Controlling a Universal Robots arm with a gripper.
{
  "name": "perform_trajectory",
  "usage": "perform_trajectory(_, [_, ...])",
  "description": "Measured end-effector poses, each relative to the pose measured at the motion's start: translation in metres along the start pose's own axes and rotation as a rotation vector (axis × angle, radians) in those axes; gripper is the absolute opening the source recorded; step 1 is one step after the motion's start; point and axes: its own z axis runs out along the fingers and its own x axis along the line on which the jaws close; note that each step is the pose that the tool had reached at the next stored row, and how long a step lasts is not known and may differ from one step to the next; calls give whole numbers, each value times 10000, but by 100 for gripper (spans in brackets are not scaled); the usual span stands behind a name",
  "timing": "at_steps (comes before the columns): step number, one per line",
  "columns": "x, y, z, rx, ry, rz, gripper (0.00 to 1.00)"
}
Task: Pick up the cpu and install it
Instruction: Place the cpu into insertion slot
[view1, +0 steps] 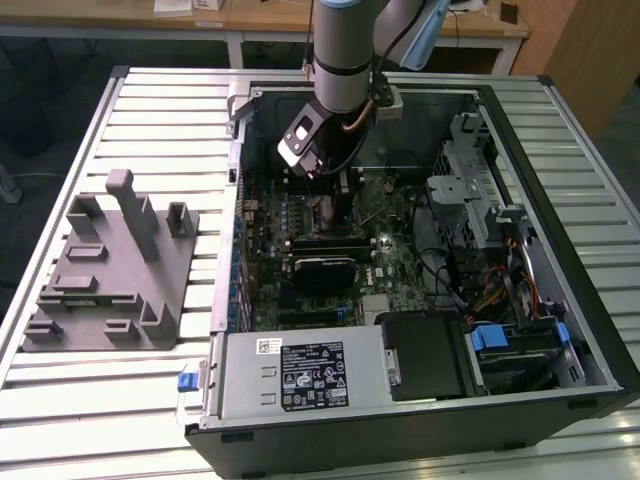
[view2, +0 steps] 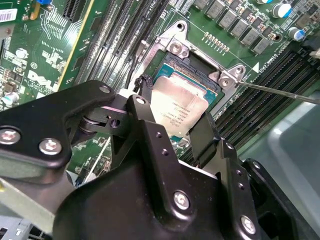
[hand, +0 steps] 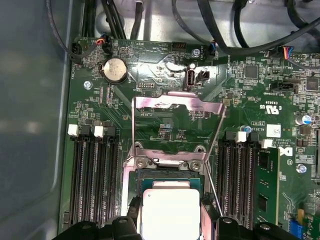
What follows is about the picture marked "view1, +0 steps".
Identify wooden desk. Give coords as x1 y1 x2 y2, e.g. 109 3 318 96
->
0 0 532 76

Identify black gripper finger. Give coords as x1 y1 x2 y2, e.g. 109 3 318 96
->
331 171 354 229

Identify hard disk in blue carrier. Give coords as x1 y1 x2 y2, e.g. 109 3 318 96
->
463 323 574 396

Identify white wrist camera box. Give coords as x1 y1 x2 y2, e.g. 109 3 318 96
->
277 103 327 180

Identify green motherboard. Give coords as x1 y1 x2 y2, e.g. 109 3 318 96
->
233 169 454 335

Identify silver power supply unit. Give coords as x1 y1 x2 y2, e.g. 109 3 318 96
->
219 327 401 420

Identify grey case handle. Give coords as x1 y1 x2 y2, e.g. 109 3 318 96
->
225 81 261 124

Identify small silver heatsink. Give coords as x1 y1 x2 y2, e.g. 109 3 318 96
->
362 294 392 315

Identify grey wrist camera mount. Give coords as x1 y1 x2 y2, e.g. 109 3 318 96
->
372 85 405 122

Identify black PC case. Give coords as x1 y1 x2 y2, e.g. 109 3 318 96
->
183 74 634 480

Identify black RAM slot bank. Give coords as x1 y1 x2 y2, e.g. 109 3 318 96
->
292 236 375 260
281 167 366 195

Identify coloured wire bundle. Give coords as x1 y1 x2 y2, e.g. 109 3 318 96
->
469 239 544 324

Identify grey parts rack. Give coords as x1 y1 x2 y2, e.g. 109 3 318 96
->
22 168 201 354

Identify silver metal drive cage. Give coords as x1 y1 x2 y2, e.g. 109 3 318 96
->
423 112 526 251

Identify grey stand foot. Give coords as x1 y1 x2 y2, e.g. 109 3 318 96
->
0 163 22 204

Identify black graphics card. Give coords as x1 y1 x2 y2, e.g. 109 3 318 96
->
291 255 359 292

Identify black plastic shroud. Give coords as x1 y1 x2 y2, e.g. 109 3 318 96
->
374 309 479 404

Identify wooden cabinet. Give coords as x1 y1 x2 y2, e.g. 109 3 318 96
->
512 0 640 139

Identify CPU socket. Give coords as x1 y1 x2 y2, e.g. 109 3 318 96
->
310 194 365 239

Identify metal socket cover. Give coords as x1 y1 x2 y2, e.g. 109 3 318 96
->
307 177 324 237

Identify black robot tool cable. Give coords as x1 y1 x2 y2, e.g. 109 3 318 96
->
368 9 431 109

